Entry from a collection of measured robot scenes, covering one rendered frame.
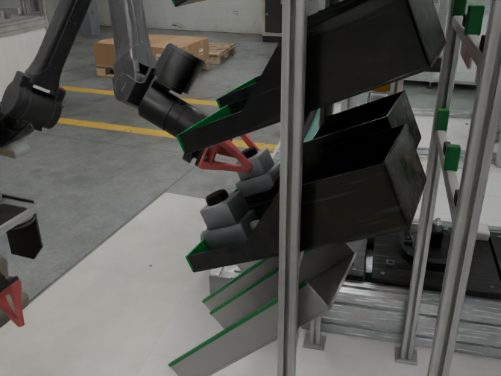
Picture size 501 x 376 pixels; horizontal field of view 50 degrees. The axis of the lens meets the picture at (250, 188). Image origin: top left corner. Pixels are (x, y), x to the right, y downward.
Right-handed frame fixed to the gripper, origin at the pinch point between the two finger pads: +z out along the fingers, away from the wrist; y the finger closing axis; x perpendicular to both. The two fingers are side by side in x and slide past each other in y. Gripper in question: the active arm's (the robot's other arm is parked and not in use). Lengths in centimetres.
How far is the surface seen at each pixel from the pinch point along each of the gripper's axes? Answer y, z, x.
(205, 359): -22.1, 9.9, 18.0
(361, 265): 20.3, 25.6, 18.9
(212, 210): -17.8, 1.3, -0.8
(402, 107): -0.2, 15.3, -18.8
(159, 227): 37, -22, 52
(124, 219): 170, -86, 173
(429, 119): 157, 33, 25
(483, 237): 39, 46, 9
